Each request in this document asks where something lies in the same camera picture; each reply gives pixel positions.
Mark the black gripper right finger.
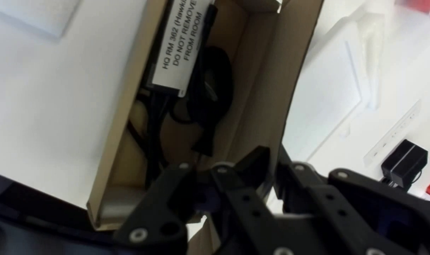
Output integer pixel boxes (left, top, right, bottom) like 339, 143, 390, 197
275, 158, 430, 255

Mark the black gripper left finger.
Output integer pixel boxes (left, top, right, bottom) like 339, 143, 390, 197
114, 145, 282, 255

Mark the brown cardboard box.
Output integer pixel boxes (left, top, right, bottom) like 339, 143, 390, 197
84, 0, 325, 234

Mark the small black screen device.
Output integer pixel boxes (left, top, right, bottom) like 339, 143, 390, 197
380, 138, 430, 192

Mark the black adapter with white label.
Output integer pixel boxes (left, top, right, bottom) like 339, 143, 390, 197
147, 0, 219, 101

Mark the black cable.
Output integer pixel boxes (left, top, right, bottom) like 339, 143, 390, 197
125, 44, 236, 187

